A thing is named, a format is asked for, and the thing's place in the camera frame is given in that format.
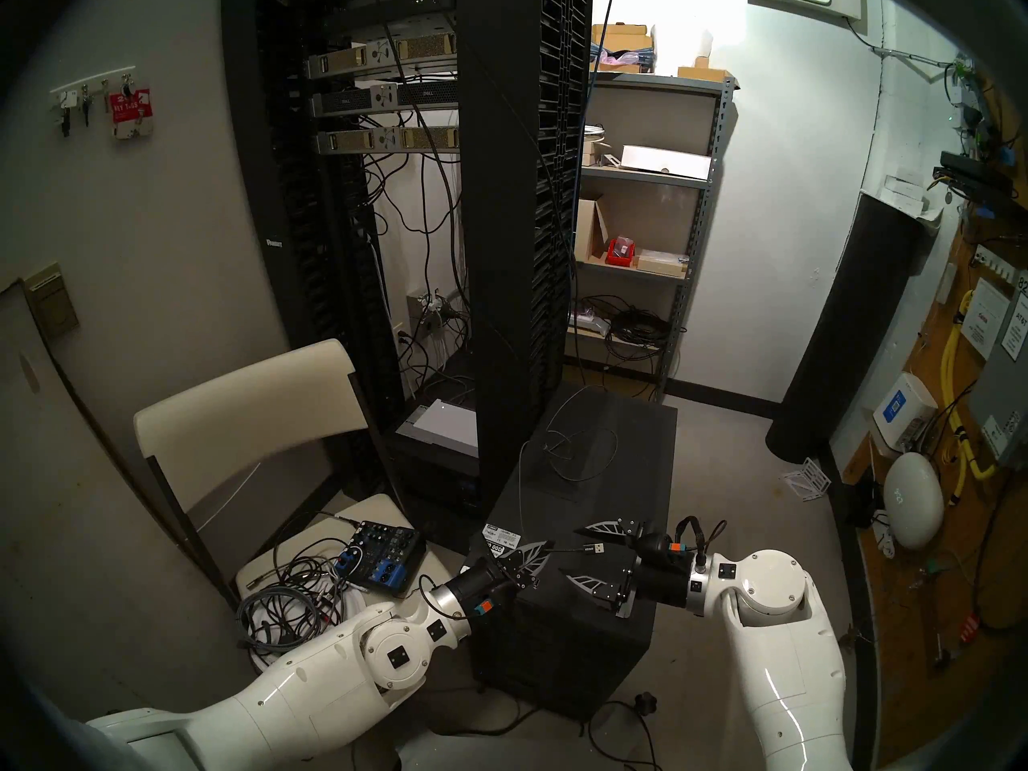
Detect thick yellow cable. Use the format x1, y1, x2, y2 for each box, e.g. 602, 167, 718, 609
941, 289, 997, 505

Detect large pale cardboard sheet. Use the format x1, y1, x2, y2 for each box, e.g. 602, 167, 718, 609
0, 278, 234, 698

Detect grey cable pile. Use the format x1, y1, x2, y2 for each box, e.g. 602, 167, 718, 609
237, 536, 358, 658

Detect white key hook rail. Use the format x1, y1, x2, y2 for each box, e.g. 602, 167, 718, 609
50, 75, 133, 136

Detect grey wall conduit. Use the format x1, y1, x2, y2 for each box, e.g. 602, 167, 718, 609
847, 18, 961, 65

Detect black network device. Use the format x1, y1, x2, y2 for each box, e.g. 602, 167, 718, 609
933, 151, 1021, 200

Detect beige folding chair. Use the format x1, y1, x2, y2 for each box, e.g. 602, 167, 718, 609
133, 338, 467, 674

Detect white printed paper label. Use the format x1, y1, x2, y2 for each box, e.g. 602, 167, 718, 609
962, 278, 1011, 361

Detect grey braided USB cable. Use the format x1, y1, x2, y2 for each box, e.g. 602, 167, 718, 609
516, 384, 621, 557

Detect open cardboard box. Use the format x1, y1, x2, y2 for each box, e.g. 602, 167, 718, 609
574, 198, 613, 264

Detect small white wire rack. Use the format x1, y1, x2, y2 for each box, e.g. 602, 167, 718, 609
783, 456, 832, 503

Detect gold mesh rack server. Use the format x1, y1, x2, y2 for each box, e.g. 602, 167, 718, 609
304, 35, 459, 80
316, 125, 463, 156

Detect brown cardboard box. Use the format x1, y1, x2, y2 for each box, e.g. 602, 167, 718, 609
592, 24, 655, 53

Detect white oval router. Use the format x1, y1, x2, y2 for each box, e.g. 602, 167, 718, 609
882, 452, 945, 549

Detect black server rack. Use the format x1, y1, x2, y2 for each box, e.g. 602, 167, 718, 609
221, 0, 595, 521

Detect flat white box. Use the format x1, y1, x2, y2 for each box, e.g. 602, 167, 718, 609
620, 145, 713, 181

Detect dark mesh Dell server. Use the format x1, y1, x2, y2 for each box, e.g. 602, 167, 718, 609
309, 79, 460, 118

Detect pink plastic bag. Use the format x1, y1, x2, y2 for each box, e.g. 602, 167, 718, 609
590, 48, 655, 73

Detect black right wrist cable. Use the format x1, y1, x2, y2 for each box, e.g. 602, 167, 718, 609
675, 516, 728, 573

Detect black blue audio mixer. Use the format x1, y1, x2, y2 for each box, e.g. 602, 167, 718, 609
333, 520, 426, 598

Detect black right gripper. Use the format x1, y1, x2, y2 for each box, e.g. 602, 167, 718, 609
560, 519, 693, 618

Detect black power cable with plug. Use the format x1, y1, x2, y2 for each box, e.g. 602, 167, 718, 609
586, 691, 663, 771

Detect thin white cable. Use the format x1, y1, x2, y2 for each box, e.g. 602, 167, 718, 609
197, 460, 262, 533

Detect grey metal shelf unit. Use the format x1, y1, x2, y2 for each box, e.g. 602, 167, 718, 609
566, 71, 740, 401

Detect black workstation tower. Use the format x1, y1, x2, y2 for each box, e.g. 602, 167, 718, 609
462, 382, 679, 722

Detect beige wall control plate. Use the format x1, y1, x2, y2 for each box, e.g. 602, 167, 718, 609
22, 263, 80, 338

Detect red white key tag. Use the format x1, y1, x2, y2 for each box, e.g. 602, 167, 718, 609
108, 88, 153, 140

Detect flat tan box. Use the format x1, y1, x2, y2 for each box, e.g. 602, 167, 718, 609
634, 250, 690, 279

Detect white patch panel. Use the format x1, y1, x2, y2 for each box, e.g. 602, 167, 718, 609
972, 243, 1025, 284

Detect black UPS with white lid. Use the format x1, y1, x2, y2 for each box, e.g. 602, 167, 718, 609
394, 398, 483, 521

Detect tangle of black rack cables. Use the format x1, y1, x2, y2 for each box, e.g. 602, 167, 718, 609
345, 155, 475, 409

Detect white box with blue label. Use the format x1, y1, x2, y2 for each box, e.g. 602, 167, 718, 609
871, 372, 939, 455

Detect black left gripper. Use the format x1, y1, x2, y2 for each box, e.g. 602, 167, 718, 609
446, 541, 555, 618

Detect grey utility box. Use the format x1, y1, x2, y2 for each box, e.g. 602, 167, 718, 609
964, 271, 1028, 469

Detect black cable bundle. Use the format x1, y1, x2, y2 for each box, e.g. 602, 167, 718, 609
602, 305, 675, 361

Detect small white boxes stack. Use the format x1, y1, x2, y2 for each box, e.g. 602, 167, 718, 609
882, 175, 944, 216

